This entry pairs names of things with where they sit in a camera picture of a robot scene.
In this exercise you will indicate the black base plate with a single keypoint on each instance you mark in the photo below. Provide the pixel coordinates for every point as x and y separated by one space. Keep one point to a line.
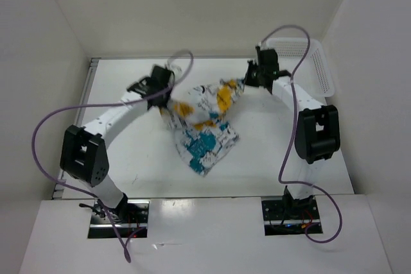
135 225
279 220

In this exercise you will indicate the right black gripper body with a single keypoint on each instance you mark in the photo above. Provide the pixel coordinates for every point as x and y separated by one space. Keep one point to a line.
253 76

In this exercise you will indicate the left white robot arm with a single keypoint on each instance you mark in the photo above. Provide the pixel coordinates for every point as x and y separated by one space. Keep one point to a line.
84 151

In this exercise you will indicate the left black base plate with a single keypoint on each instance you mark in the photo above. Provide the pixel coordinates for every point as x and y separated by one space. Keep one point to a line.
135 225

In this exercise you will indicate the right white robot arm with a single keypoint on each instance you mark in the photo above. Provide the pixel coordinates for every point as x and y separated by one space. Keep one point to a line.
315 134

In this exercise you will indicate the white plastic basket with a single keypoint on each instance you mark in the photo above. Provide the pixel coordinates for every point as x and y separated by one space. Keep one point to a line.
313 74

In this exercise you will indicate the colourful printed shorts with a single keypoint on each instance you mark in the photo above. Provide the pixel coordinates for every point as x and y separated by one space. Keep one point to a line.
201 133

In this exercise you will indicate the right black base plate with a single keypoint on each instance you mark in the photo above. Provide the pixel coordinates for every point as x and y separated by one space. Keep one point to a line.
279 220

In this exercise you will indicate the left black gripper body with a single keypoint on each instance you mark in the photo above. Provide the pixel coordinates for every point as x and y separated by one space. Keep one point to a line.
165 100

